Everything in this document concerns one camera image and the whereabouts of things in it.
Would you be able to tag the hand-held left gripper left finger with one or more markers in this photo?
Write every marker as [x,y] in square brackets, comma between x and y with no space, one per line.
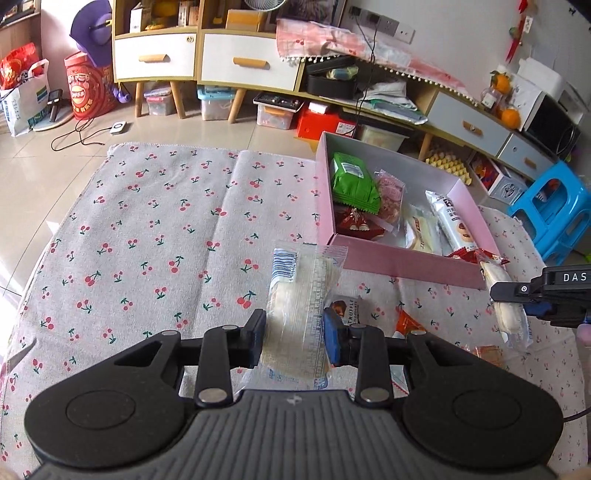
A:
[254,341]

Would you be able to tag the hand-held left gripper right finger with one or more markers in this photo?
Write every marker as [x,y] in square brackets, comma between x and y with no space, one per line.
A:
[332,341]

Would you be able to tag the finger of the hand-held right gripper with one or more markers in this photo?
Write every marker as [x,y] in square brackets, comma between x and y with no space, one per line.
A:
[512,290]
[538,308]

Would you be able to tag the white sandwich packet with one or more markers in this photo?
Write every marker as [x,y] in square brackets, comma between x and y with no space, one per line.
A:
[503,318]

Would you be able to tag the clear white bread packet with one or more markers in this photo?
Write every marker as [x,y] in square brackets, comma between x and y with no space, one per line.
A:
[295,323]

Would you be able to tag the small chocolate packet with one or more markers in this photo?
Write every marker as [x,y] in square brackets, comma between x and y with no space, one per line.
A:
[351,304]

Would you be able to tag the dark red snack packet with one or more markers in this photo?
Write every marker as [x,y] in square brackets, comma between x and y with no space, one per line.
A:
[466,255]

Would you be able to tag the brown cracker packet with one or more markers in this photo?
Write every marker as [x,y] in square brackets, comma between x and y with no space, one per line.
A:
[489,356]

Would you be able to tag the orange snack packet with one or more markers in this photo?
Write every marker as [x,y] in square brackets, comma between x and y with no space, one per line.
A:
[406,323]

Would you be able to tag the silver snack packet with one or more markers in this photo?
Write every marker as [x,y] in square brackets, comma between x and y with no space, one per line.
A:
[455,221]

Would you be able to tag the pink cardboard box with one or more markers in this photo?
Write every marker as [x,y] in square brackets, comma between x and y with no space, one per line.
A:
[401,267]

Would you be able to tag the pink nougat packet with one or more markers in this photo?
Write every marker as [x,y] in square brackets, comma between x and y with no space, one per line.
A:
[390,194]

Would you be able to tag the green snack packet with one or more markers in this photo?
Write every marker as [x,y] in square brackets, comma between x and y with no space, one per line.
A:
[355,184]

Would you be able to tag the blue plastic stool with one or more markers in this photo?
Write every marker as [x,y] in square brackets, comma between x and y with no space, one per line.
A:
[549,207]

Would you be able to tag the white printed box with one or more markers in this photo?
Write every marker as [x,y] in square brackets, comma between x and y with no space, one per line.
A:
[508,189]

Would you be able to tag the red toy box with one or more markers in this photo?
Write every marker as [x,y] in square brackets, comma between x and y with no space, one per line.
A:
[485,170]

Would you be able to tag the small grey drawer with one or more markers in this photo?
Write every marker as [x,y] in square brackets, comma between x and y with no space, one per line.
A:
[524,157]

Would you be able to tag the yellow egg tray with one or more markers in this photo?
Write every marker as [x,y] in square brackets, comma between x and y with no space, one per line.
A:
[448,164]

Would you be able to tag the black microwave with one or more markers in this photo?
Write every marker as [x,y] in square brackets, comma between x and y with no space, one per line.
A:
[549,127]

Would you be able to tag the orange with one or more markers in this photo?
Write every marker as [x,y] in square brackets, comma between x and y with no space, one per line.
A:
[511,119]
[502,83]

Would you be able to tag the wide grey drawer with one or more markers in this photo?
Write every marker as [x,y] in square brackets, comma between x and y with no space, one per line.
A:
[471,117]

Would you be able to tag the long wooden cabinet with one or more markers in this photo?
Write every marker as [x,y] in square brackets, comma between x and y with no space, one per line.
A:
[427,104]

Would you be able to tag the white appliance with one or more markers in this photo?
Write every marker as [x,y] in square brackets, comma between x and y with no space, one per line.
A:
[540,76]

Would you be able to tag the pile of papers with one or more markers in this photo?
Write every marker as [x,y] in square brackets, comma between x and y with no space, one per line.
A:
[392,101]

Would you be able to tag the clear storage box black lid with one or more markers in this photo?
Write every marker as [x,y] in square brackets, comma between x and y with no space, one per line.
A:
[277,113]

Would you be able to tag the blue lid storage box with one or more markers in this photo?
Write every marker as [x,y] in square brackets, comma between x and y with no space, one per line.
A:
[216,104]

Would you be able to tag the white charger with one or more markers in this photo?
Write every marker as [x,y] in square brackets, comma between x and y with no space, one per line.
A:
[119,128]

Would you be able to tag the black lunch box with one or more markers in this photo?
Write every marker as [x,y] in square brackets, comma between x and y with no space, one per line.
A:
[332,85]

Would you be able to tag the red hanging ornament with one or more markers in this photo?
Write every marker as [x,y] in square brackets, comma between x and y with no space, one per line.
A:
[519,32]

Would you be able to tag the wide white drawer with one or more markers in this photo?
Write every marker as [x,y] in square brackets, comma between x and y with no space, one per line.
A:
[249,62]

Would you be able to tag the pink cherry print cloth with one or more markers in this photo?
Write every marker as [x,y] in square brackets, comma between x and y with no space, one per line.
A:
[314,41]

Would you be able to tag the red cartoon bag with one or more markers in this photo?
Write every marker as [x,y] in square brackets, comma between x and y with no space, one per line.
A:
[90,87]

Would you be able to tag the small white drawer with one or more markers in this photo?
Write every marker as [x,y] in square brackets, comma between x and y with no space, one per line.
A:
[154,55]

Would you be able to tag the phone stand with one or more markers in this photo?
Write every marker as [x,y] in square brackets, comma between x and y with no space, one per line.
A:
[55,110]

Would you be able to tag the white shopping bag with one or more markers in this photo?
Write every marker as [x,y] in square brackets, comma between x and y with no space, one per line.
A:
[25,110]

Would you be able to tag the desk fan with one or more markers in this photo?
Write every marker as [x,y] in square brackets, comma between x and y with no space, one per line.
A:
[263,3]

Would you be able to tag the purple hat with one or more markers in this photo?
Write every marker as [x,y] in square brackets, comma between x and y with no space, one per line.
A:
[92,27]

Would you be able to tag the red gift bag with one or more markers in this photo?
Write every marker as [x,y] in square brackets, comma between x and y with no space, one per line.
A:
[18,64]

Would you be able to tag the wall sockets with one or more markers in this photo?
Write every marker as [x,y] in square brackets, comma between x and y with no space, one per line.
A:
[383,23]

